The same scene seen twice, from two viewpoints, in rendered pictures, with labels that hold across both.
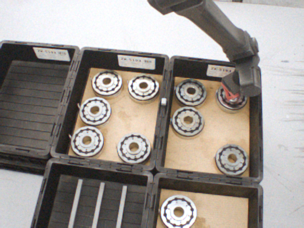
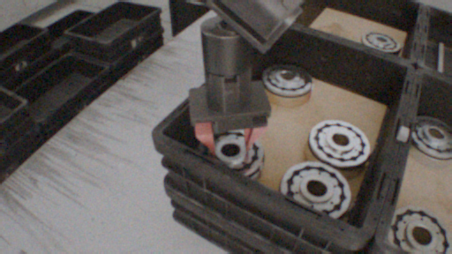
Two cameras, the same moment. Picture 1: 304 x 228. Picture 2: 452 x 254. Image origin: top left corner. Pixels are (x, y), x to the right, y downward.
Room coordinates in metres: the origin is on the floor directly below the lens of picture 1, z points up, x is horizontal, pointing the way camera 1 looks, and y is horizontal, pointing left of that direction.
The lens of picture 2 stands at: (0.87, -0.14, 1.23)
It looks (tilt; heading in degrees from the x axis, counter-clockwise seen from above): 45 degrees down; 205
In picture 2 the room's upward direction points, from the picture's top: straight up
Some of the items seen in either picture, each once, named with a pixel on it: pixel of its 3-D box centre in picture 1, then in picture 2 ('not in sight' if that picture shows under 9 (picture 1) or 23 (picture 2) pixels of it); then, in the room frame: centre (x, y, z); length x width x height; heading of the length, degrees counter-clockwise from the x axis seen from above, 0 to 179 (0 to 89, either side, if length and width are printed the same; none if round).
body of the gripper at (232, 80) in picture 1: (242, 75); (228, 86); (0.58, -0.27, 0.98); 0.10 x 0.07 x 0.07; 122
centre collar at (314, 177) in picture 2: (191, 91); (316, 189); (0.60, -0.12, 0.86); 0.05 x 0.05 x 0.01
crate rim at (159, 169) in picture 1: (213, 115); (307, 99); (0.48, -0.18, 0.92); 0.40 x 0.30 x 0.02; 173
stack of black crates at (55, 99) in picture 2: not in sight; (67, 112); (0.25, -1.21, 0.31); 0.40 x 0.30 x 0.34; 177
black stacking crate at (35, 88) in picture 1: (26, 101); not in sight; (0.56, 0.42, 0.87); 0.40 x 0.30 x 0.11; 173
